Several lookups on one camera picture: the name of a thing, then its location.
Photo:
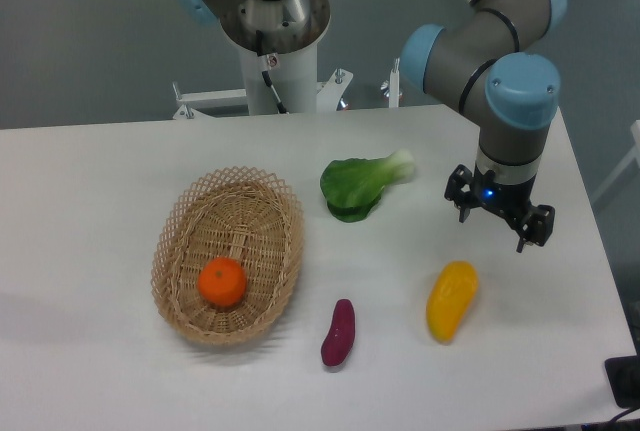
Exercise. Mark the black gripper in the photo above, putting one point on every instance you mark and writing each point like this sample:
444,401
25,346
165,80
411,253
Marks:
511,202

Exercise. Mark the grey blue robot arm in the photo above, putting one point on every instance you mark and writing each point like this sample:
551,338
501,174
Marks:
481,70

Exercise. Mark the woven wicker basket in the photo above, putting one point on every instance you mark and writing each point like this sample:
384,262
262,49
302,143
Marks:
246,214

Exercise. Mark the yellow mango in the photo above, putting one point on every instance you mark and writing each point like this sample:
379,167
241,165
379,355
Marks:
450,298

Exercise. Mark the green bok choy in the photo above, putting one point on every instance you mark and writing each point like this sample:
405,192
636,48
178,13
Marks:
353,187

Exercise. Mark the purple sweet potato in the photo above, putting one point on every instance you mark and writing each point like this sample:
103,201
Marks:
340,337

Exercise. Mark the black device at table edge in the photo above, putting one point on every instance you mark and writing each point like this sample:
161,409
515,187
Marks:
623,376

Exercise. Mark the orange fruit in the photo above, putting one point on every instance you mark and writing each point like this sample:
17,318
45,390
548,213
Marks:
222,282

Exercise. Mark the white frame at right edge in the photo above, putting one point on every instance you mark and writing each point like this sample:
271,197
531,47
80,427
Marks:
622,173

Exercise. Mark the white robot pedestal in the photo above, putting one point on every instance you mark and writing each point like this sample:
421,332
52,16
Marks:
276,42

